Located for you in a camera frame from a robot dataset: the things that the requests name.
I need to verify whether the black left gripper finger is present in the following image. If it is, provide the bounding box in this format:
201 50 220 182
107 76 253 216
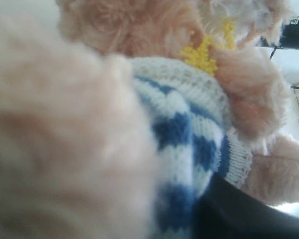
192 174 299 239

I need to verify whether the tan teddy bear striped sweater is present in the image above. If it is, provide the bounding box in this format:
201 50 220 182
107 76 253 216
0 0 299 239

